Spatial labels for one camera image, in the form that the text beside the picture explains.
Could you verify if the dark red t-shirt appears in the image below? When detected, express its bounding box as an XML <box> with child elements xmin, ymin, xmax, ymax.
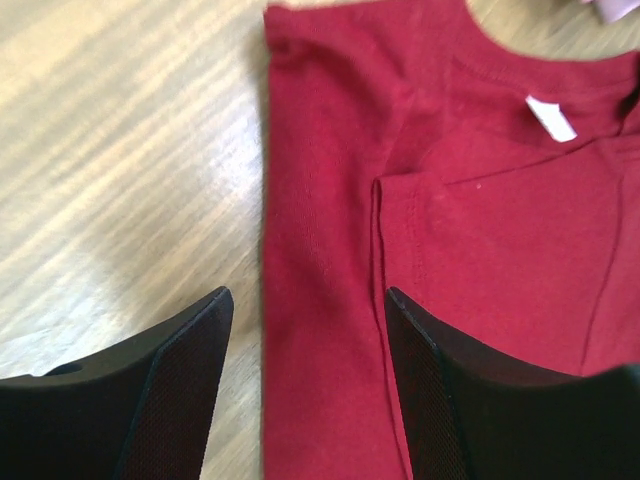
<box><xmin>263</xmin><ymin>1</ymin><xmax>639</xmax><ymax>479</ymax></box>

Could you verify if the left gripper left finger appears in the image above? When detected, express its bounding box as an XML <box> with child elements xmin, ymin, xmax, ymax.
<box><xmin>1</xmin><ymin>287</ymin><xmax>233</xmax><ymax>479</ymax></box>

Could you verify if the folded mauve t-shirt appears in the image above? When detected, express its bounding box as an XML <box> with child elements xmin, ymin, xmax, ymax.
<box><xmin>582</xmin><ymin>0</ymin><xmax>640</xmax><ymax>24</ymax></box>

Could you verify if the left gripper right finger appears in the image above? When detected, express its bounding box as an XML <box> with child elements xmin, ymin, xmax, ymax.
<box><xmin>385</xmin><ymin>288</ymin><xmax>639</xmax><ymax>479</ymax></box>

